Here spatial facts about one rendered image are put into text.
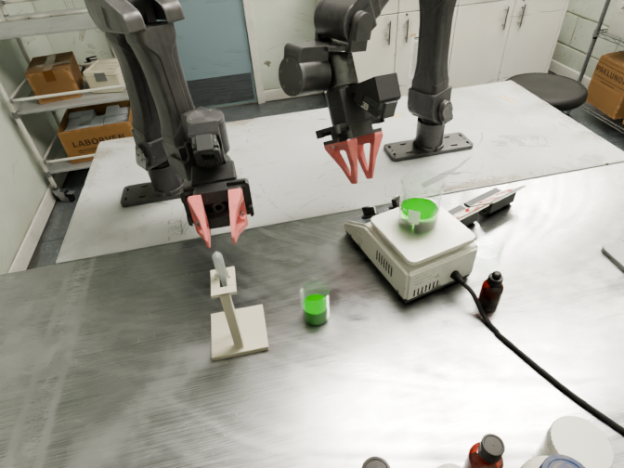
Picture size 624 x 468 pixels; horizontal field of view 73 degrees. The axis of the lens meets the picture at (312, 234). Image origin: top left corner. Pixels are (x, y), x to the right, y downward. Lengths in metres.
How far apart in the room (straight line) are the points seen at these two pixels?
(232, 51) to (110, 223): 2.69
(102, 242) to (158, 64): 0.36
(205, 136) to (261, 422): 0.39
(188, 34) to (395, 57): 1.48
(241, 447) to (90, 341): 0.30
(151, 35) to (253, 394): 0.52
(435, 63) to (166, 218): 0.62
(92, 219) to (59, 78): 1.77
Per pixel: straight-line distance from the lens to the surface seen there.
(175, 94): 0.73
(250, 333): 0.64
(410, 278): 0.63
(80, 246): 0.92
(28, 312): 0.83
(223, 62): 3.52
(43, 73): 2.69
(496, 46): 3.51
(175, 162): 0.77
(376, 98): 0.64
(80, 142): 2.79
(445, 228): 0.68
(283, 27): 3.51
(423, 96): 0.95
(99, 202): 1.02
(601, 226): 0.92
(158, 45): 0.71
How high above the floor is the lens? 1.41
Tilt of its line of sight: 41 degrees down
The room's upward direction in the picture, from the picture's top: 5 degrees counter-clockwise
